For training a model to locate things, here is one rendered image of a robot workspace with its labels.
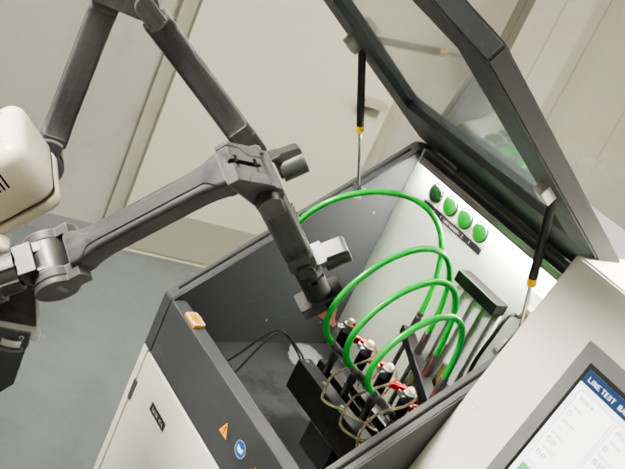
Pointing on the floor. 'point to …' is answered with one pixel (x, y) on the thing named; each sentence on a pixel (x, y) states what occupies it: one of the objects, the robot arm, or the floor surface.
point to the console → (534, 364)
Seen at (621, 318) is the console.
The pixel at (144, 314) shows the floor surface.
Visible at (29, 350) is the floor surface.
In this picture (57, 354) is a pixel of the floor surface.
